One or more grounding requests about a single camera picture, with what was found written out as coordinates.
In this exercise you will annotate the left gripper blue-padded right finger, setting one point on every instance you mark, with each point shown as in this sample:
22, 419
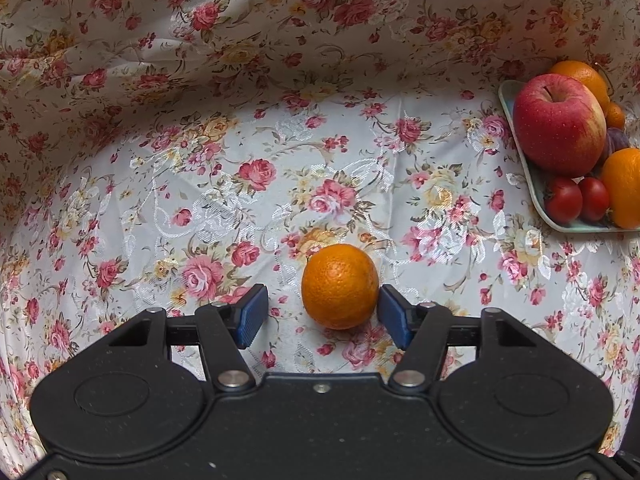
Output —
403, 320

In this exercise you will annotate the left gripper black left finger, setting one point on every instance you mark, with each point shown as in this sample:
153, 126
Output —
240, 321

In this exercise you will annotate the small mandarin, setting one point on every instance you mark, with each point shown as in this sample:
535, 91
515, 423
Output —
615, 116
340, 287

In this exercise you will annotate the light green rectangular tray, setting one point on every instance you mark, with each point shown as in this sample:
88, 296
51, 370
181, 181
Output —
536, 179

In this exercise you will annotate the red tomato tray front-left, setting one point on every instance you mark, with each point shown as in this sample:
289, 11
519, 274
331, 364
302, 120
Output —
562, 200

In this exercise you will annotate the floral tablecloth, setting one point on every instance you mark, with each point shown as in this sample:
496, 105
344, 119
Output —
170, 153

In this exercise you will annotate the red tomato tray front-right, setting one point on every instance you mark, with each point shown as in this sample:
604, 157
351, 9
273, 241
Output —
595, 199

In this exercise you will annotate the large red apple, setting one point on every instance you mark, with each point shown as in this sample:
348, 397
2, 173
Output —
559, 125

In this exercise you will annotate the large orange with stem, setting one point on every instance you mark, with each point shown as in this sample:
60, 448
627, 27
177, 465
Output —
620, 175

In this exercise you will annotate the purple plum tray rear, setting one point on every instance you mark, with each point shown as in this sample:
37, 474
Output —
615, 140

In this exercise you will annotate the small mandarin on tray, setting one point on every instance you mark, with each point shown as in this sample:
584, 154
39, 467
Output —
615, 116

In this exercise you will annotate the rear orange with stem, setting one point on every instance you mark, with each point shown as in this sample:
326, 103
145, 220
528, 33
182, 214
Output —
588, 76

